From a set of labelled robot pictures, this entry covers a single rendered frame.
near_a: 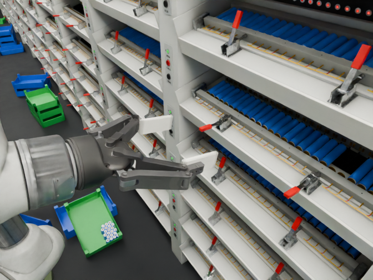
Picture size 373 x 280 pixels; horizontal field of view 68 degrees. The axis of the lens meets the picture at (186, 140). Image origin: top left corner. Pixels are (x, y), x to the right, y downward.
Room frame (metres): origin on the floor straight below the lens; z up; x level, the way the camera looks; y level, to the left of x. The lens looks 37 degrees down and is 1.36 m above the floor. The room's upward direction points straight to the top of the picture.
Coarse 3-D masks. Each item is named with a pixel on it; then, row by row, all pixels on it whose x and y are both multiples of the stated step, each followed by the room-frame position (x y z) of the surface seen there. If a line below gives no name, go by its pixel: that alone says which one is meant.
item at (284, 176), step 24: (216, 72) 0.83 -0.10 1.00; (192, 96) 0.78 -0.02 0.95; (192, 120) 0.71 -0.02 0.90; (216, 120) 0.65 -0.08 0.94; (240, 144) 0.55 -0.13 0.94; (264, 144) 0.53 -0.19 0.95; (264, 168) 0.47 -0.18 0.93; (288, 168) 0.45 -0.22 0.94; (336, 168) 0.43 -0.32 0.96; (312, 192) 0.39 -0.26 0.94; (336, 216) 0.33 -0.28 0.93; (360, 216) 0.32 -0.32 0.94; (360, 240) 0.28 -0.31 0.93
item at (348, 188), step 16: (208, 96) 0.73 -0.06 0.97; (224, 112) 0.66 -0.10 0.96; (256, 128) 0.56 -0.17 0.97; (272, 144) 0.52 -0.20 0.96; (288, 144) 0.50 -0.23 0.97; (304, 160) 0.45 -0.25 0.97; (320, 176) 0.41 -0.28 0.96; (336, 176) 0.40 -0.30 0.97; (352, 192) 0.36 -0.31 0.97; (368, 192) 0.35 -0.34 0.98
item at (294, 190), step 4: (308, 180) 0.39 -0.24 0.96; (300, 184) 0.39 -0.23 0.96; (304, 184) 0.39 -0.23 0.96; (308, 184) 0.39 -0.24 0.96; (292, 188) 0.37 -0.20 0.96; (296, 188) 0.37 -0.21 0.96; (300, 188) 0.38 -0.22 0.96; (284, 192) 0.36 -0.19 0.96; (288, 192) 0.36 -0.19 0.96; (292, 192) 0.36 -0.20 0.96; (296, 192) 0.36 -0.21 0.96; (288, 196) 0.35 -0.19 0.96; (292, 196) 0.36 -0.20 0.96
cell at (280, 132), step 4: (292, 120) 0.57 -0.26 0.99; (296, 120) 0.57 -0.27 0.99; (288, 124) 0.56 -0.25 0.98; (292, 124) 0.56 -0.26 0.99; (296, 124) 0.56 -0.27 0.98; (284, 128) 0.55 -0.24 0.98; (288, 128) 0.55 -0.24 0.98; (292, 128) 0.56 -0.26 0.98; (276, 132) 0.54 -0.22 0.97; (280, 132) 0.54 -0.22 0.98; (284, 132) 0.54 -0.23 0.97; (280, 136) 0.54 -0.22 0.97
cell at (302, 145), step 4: (312, 132) 0.53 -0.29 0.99; (316, 132) 0.52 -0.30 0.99; (308, 136) 0.52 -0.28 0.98; (312, 136) 0.51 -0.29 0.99; (316, 136) 0.51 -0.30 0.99; (320, 136) 0.52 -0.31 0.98; (304, 140) 0.51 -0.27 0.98; (308, 140) 0.50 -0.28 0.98; (312, 140) 0.50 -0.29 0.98; (300, 144) 0.49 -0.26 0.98; (304, 144) 0.49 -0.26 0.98; (308, 144) 0.49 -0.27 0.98; (304, 148) 0.49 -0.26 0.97
